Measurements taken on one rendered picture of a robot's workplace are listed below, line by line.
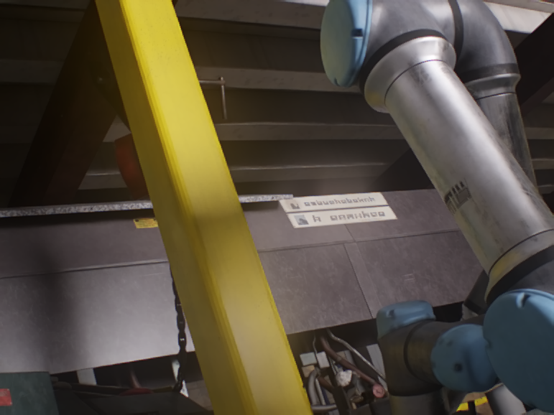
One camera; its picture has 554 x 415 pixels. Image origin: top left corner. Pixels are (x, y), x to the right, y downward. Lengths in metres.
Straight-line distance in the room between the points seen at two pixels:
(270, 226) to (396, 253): 0.48
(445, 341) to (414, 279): 1.76
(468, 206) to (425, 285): 1.90
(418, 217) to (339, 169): 0.62
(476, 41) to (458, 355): 0.37
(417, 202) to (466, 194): 2.13
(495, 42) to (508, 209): 0.28
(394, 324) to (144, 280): 1.26
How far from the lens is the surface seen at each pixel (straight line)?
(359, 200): 2.71
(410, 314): 0.96
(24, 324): 1.98
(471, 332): 0.87
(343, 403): 1.53
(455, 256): 2.82
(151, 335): 2.06
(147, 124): 1.19
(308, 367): 2.31
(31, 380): 1.29
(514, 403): 2.77
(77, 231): 2.16
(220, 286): 1.05
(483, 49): 0.94
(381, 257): 2.59
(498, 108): 0.95
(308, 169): 3.21
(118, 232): 2.19
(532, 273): 0.70
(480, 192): 0.75
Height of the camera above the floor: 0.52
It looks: 23 degrees up
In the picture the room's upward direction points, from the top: 20 degrees counter-clockwise
